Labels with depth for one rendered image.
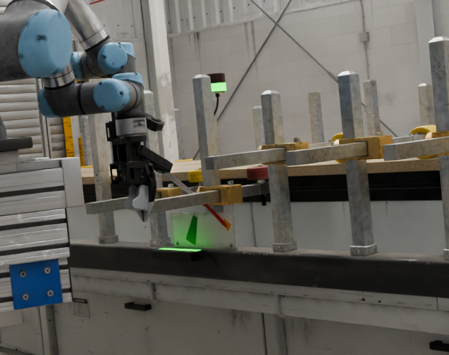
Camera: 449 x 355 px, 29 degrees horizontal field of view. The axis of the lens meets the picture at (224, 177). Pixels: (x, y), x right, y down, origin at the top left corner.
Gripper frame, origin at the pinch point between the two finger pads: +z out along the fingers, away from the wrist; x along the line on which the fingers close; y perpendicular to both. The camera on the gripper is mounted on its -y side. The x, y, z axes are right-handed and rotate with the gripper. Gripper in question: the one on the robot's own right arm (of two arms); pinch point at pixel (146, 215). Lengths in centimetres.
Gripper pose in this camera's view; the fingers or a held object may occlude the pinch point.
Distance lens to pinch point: 220.5
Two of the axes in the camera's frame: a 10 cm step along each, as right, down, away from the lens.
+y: -7.3, 0.9, -6.8
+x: 6.8, -0.3, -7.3
